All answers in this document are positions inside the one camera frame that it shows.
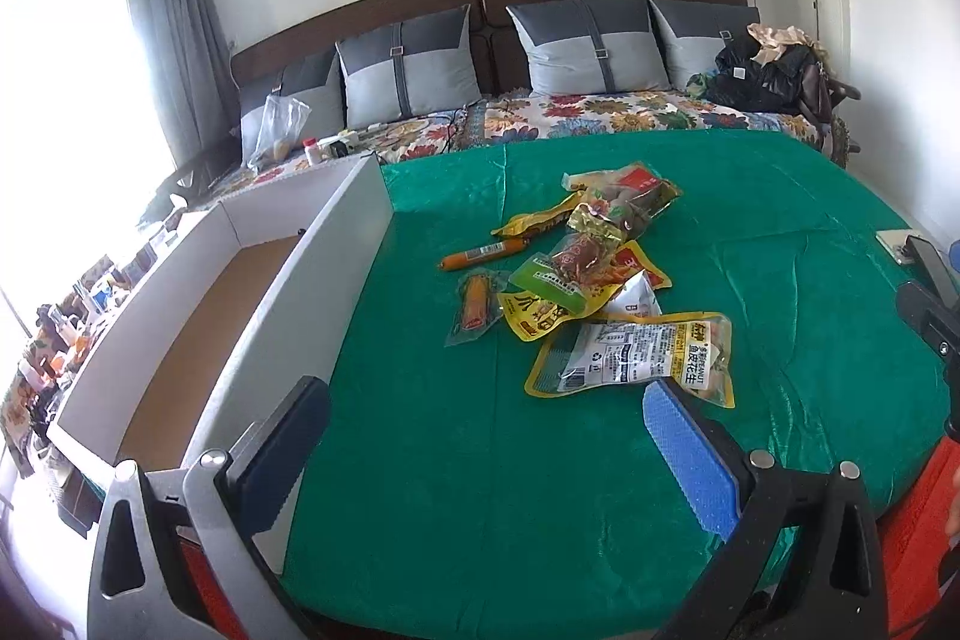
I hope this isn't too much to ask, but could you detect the white triangular snack pack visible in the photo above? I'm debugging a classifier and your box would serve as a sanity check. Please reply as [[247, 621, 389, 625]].
[[602, 271, 662, 317]]

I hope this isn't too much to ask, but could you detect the green label meat packet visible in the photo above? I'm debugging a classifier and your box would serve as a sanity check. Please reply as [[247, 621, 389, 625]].
[[509, 232, 619, 315]]

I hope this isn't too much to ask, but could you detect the small sausage clear packet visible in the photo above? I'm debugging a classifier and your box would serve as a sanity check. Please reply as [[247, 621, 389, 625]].
[[446, 268, 508, 347]]

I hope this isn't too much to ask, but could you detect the yellow cartoon snack bag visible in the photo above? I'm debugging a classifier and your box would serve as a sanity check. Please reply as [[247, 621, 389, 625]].
[[498, 286, 607, 342]]

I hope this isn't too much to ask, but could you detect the white cardboard box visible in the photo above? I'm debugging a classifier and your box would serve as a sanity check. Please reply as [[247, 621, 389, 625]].
[[45, 152, 395, 577]]

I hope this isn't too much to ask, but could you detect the brown headboard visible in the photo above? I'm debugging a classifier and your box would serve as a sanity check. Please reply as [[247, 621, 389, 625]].
[[231, 0, 747, 96]]

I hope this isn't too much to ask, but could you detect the grey pillow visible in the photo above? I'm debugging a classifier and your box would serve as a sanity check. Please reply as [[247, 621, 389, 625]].
[[335, 5, 482, 130], [649, 0, 760, 92], [239, 49, 347, 172], [506, 0, 670, 96]]

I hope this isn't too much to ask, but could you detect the pale long snack packet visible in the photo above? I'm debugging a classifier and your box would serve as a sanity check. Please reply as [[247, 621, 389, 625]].
[[562, 170, 620, 191]]

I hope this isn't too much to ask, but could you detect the black bag pile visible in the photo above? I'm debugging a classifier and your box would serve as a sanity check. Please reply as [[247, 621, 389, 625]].
[[688, 23, 862, 125]]

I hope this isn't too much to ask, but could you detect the orange yellow snack packet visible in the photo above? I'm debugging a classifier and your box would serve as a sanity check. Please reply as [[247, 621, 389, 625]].
[[592, 241, 672, 302]]

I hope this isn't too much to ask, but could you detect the clear plastic bag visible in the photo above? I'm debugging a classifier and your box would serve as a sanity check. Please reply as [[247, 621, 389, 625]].
[[241, 92, 311, 174]]

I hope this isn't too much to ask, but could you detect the grey curtain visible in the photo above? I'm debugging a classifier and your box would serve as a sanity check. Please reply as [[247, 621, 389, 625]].
[[128, 0, 239, 166]]

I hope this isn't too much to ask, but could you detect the orange sausage stick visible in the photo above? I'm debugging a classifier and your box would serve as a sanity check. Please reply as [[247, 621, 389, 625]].
[[438, 237, 529, 271]]

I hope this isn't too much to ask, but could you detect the peanut bag yellow border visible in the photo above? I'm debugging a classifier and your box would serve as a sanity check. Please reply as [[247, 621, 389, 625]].
[[524, 312, 736, 409]]

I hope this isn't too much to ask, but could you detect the chestnut bag red label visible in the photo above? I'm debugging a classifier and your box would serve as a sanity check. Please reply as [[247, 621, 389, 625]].
[[568, 163, 682, 245]]

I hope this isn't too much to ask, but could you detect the far left grey pillow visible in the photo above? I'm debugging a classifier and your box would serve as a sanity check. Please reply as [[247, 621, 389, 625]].
[[239, 49, 347, 172]]

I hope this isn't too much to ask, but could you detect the cluttered side table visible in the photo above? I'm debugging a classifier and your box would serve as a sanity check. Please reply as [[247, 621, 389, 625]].
[[0, 188, 205, 536]]

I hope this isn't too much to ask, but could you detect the floral bed sheet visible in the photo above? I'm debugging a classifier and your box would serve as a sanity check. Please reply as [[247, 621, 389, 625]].
[[202, 88, 827, 211]]

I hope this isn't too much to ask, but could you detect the white red-cap bottle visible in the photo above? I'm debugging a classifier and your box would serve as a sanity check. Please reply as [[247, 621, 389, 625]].
[[302, 138, 324, 166]]

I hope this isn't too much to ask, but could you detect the far right grey pillow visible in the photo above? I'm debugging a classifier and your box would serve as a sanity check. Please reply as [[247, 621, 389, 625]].
[[649, 0, 760, 92]]

